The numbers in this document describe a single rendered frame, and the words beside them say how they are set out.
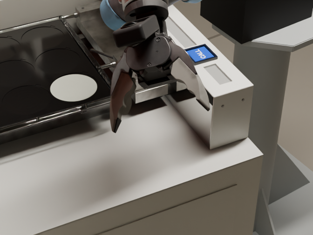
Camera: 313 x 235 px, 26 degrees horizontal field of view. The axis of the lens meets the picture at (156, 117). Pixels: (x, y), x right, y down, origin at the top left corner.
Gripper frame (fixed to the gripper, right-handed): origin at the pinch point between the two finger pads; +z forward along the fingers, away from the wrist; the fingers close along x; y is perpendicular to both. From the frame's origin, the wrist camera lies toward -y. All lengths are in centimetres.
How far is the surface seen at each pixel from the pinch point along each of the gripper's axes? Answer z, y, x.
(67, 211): 4.4, 24.8, 26.8
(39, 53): -36, 38, 35
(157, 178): -0.8, 34.6, 11.1
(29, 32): -45, 41, 39
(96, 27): -46, 50, 25
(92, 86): -23.8, 34.7, 22.4
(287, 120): -52, 179, -8
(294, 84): -72, 194, -13
